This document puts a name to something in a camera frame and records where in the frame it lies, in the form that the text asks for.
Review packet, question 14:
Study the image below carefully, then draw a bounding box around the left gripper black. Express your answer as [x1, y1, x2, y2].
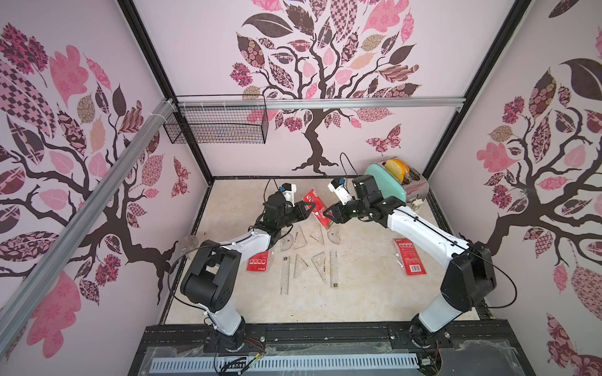
[276, 201, 314, 229]

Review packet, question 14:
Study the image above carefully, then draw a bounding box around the red ruler set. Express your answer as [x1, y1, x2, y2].
[303, 188, 333, 230]
[246, 251, 271, 273]
[393, 238, 426, 277]

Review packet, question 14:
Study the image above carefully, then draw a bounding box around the clear protractor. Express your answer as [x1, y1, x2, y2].
[327, 226, 341, 245]
[280, 233, 294, 252]

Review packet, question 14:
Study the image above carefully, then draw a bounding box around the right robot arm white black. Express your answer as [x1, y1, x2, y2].
[324, 175, 507, 348]

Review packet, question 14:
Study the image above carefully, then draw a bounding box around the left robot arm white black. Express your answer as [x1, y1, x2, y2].
[168, 183, 316, 352]

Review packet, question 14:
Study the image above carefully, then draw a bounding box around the mint green toaster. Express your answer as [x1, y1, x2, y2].
[365, 158, 430, 212]

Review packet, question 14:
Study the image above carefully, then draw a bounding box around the yellow toast slice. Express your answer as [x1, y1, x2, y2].
[384, 158, 410, 183]

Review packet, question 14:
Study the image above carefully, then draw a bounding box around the clear plastic cup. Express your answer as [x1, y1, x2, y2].
[179, 235, 200, 256]

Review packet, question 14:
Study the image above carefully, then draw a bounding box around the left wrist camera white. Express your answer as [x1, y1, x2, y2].
[279, 183, 297, 206]

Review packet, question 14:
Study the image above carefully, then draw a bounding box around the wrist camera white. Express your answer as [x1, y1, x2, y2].
[279, 183, 297, 206]
[328, 178, 353, 205]

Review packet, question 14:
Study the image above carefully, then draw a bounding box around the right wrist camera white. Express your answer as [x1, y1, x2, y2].
[328, 178, 353, 205]

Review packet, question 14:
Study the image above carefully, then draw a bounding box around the black wire basket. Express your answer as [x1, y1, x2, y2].
[163, 94, 269, 144]

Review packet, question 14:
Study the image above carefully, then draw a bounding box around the aluminium rail back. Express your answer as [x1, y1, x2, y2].
[174, 96, 466, 111]

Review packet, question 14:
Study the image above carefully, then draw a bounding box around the aluminium rail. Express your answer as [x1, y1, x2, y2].
[1, 99, 177, 356]
[174, 96, 466, 111]

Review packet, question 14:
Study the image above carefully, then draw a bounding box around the white slotted cable duct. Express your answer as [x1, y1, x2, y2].
[148, 353, 420, 375]

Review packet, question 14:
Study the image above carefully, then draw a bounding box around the aluminium rail left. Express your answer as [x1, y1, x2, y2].
[1, 99, 177, 356]

